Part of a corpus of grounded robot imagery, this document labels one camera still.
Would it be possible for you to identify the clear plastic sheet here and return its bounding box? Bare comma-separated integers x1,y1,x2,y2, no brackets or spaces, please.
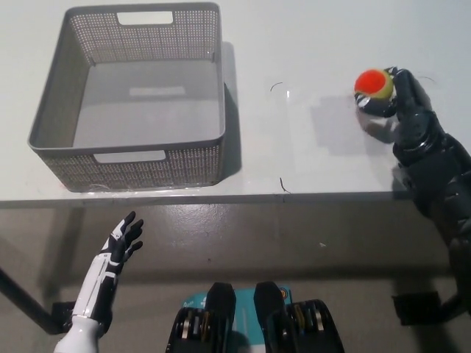
283,89,404,195

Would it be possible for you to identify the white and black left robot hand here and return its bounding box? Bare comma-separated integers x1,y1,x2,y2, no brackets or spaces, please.
71,210,145,329

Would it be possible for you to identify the orange and yellow tennis ball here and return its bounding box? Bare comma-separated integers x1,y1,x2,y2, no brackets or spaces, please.
353,68,395,101

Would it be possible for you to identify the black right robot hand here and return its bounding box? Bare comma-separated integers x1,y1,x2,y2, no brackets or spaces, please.
353,65,449,167

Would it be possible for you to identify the grey perforated plastic basket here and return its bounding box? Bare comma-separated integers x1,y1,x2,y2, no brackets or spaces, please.
28,2,226,192

